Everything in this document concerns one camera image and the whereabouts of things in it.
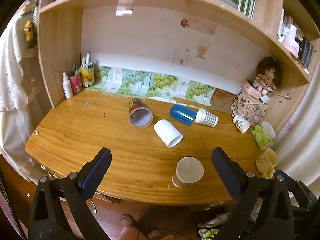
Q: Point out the pink small box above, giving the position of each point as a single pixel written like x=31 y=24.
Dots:
x=250 y=90

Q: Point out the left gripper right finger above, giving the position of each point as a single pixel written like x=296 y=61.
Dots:
x=263 y=209

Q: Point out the brown sleeve paper cup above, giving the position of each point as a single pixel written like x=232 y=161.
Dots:
x=189 y=170

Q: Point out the green tissue pack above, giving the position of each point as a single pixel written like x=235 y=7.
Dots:
x=264 y=135

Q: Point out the brown haired rag doll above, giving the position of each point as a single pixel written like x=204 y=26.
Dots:
x=269 y=75

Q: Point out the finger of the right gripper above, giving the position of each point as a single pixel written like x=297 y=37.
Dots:
x=304 y=197

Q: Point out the cream yellow mug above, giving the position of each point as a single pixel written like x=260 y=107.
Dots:
x=266 y=162

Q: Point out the white squeeze bottle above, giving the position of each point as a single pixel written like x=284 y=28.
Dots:
x=67 y=86

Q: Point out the wooden bookshelf desk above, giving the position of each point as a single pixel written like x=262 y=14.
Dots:
x=194 y=53

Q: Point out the white cup with plant print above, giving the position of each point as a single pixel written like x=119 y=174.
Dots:
x=241 y=124

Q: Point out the blue plastic cup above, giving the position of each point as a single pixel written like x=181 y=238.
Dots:
x=182 y=114

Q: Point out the red small can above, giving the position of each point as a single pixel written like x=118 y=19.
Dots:
x=76 y=84

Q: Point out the brown clear plastic cup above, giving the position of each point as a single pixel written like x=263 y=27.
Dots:
x=139 y=115

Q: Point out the plain white cup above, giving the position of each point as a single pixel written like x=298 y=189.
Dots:
x=167 y=133

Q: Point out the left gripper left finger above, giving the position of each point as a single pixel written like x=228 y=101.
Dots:
x=47 y=217

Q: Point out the checkered paper cup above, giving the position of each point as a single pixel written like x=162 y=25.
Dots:
x=205 y=117

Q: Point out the patterned storage box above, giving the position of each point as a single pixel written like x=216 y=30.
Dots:
x=248 y=107

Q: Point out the white curtain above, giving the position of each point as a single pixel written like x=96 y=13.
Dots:
x=297 y=144

